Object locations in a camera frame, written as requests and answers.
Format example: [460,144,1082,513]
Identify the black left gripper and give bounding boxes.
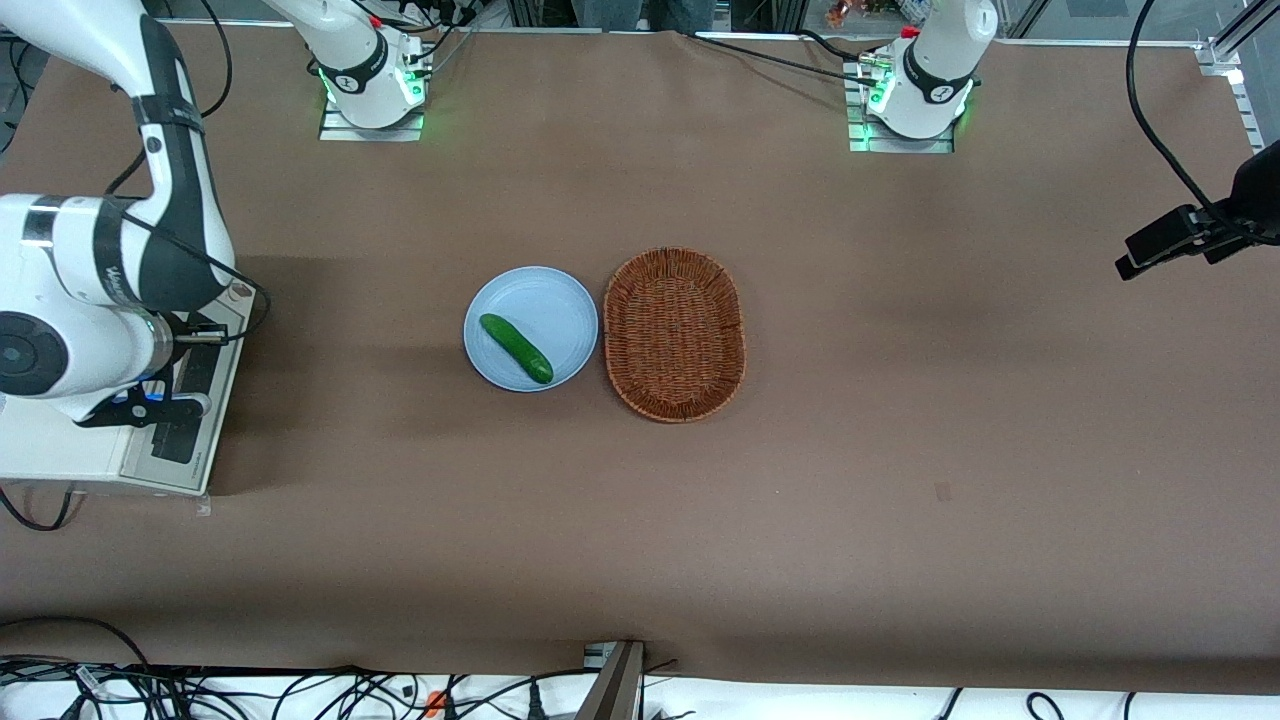
[1114,204,1242,281]

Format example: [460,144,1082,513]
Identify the oven door with metal handle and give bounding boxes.
[120,300,251,497]

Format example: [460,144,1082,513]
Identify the white toaster oven body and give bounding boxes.
[0,275,257,498]

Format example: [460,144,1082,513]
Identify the green cucumber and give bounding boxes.
[479,313,555,386]

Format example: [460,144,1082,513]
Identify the light blue round plate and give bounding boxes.
[463,265,600,394]

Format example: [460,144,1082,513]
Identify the brown oval wicker basket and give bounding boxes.
[603,246,748,425]

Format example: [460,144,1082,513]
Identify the person in blue jeans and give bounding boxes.
[572,0,736,33]

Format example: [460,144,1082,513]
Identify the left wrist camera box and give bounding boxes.
[1200,226,1249,267]

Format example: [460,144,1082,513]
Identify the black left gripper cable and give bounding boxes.
[1125,0,1236,226]

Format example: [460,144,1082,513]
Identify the black oven power cord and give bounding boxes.
[0,483,76,532]

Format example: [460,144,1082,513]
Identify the aluminium frame profile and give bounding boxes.
[1195,0,1280,153]

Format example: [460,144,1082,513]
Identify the tangled black floor cables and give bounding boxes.
[0,655,561,720]

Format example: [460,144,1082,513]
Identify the grey metal post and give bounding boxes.
[578,640,647,720]

